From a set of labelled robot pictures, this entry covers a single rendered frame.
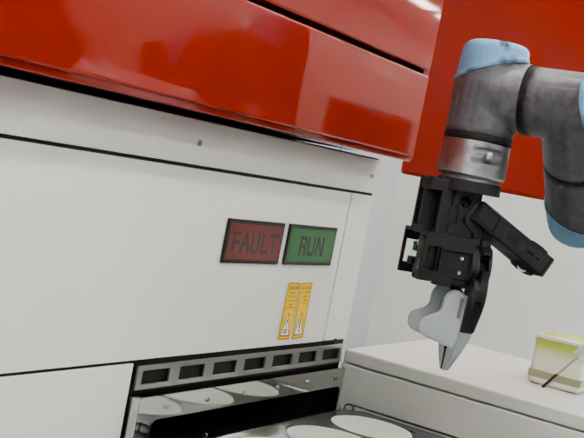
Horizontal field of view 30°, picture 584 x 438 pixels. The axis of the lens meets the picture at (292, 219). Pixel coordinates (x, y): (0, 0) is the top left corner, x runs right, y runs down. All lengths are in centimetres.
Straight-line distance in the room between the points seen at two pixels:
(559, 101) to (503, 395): 40
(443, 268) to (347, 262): 25
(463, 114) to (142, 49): 41
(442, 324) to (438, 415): 23
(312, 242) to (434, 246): 19
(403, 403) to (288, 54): 53
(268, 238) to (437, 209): 19
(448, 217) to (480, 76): 16
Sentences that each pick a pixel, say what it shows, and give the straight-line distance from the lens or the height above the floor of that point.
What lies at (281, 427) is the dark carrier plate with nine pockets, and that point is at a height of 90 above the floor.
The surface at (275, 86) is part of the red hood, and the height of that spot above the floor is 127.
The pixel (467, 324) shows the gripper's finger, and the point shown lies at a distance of 121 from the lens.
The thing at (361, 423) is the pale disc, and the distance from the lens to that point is 134.
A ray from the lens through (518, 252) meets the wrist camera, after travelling 123.
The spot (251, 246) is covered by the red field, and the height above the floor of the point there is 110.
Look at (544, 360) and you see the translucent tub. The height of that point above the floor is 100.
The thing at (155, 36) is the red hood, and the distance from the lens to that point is 93.
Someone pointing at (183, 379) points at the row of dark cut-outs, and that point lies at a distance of 115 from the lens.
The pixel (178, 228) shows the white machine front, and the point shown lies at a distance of 108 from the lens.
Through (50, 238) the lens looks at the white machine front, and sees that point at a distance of 95.
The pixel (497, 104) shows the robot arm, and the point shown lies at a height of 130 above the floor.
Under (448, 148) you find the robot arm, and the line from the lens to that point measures 120.
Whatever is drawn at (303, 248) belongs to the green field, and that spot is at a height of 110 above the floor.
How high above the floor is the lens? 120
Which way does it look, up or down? 3 degrees down
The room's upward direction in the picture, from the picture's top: 11 degrees clockwise
